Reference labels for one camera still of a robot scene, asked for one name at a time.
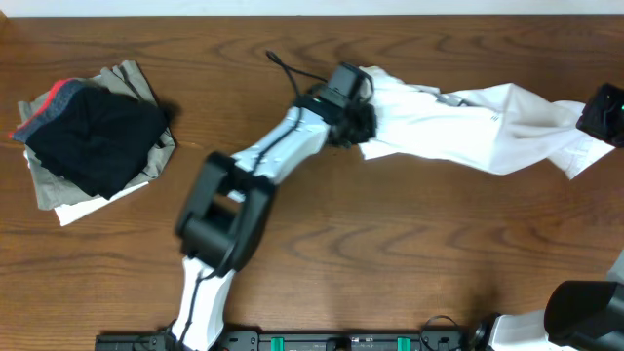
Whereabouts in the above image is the white graphic t-shirt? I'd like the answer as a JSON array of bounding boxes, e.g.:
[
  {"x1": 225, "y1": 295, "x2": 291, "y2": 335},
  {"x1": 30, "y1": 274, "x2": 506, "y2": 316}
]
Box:
[{"x1": 360, "y1": 66, "x2": 613, "y2": 178}]

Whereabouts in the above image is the white folded garment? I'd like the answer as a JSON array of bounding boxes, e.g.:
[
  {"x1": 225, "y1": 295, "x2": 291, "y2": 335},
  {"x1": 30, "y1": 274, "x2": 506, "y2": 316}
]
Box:
[{"x1": 23, "y1": 148, "x2": 150, "y2": 226}]

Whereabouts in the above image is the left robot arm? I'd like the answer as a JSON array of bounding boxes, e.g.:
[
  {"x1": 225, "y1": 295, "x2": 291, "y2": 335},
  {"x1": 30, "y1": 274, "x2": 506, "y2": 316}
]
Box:
[{"x1": 170, "y1": 62, "x2": 376, "y2": 350}]

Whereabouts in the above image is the black folded garment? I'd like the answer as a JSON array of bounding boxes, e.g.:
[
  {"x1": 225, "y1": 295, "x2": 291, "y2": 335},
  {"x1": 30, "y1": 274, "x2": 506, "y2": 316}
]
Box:
[{"x1": 11, "y1": 79, "x2": 169, "y2": 199}]

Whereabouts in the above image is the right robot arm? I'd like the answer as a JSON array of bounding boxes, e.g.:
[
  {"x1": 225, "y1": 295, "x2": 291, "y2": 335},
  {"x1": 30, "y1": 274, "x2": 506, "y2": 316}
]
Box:
[{"x1": 465, "y1": 83, "x2": 623, "y2": 351}]

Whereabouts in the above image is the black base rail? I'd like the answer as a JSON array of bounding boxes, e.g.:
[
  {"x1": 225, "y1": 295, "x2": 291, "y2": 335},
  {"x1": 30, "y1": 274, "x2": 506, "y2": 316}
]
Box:
[{"x1": 95, "y1": 316, "x2": 490, "y2": 351}]

